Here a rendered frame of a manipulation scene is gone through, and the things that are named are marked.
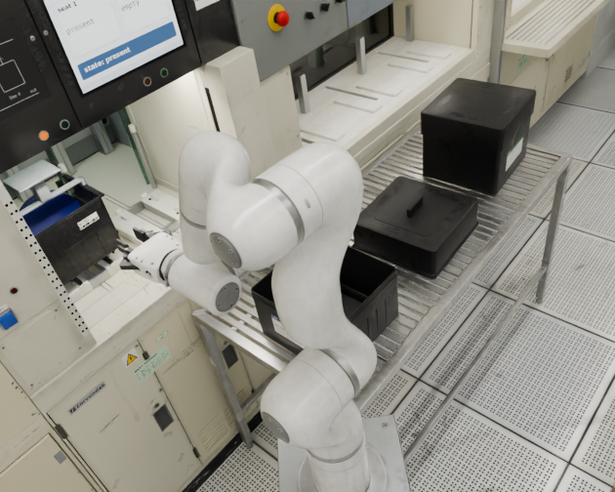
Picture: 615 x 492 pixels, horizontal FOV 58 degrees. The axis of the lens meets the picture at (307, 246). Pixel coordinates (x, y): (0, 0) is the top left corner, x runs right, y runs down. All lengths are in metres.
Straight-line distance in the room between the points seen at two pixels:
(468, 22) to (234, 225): 2.20
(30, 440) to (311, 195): 1.15
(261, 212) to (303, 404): 0.38
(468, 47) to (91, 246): 1.86
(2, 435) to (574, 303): 2.21
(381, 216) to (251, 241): 1.12
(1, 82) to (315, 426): 0.86
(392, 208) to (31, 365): 1.08
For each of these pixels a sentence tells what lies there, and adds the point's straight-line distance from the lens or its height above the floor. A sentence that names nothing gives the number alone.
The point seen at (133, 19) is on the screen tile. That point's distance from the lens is 1.36.
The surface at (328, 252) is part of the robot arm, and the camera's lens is 0.76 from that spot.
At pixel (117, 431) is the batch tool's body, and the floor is 0.55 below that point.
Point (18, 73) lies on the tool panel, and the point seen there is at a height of 1.56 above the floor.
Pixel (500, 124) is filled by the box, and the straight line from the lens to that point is 1.87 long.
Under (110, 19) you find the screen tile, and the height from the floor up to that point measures 1.59.
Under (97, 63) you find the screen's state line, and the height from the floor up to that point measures 1.51.
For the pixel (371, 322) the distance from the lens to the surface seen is 1.45.
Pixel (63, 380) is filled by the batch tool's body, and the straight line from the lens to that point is 1.58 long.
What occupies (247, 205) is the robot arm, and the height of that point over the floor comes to 1.56.
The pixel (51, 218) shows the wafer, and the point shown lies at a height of 1.05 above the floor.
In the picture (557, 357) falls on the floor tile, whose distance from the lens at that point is 2.51.
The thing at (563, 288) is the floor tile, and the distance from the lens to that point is 2.78.
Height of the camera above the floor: 1.93
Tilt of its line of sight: 40 degrees down
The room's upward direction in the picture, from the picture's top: 10 degrees counter-clockwise
